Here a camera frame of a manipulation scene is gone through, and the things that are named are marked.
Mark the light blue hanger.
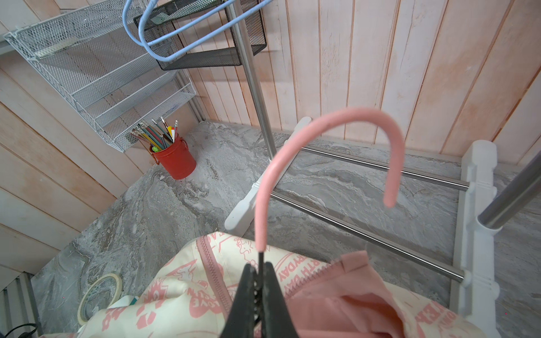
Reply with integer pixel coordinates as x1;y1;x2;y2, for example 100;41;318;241
138;0;273;63
121;0;269;61

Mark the white clothes rack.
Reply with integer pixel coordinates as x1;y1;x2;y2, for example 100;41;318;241
223;0;541;338

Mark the pink hanger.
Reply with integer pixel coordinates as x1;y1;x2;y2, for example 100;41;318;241
254;108;405;265

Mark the cream pink print jacket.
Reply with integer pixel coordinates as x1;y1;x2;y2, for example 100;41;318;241
65;232;483;337

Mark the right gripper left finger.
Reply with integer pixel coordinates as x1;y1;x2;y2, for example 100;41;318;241
221;264;258;338

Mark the clear tape ring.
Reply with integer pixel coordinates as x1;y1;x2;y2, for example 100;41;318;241
77;272;124;326

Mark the white wire shelf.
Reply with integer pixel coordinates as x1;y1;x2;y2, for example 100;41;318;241
5;1;196;152

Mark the red pencil cup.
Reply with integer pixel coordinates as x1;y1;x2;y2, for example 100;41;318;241
151;137;197;180

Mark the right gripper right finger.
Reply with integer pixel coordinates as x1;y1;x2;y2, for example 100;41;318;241
261;262;299;337

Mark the black mesh basket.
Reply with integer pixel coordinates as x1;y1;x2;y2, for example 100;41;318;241
134;0;268;71

